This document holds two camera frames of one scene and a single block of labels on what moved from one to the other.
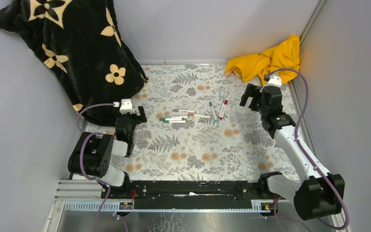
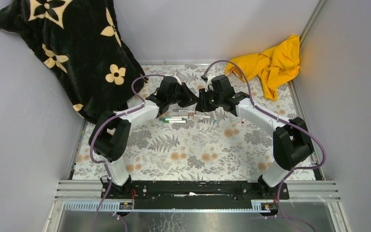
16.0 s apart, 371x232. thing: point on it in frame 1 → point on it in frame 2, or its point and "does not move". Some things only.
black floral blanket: x=79 y=43 does not move
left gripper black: x=132 y=115 → x=189 y=98
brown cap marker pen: x=192 y=114 does not move
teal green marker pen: x=210 y=104 does not move
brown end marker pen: x=183 y=110 does not move
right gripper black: x=251 y=91 → x=202 y=105
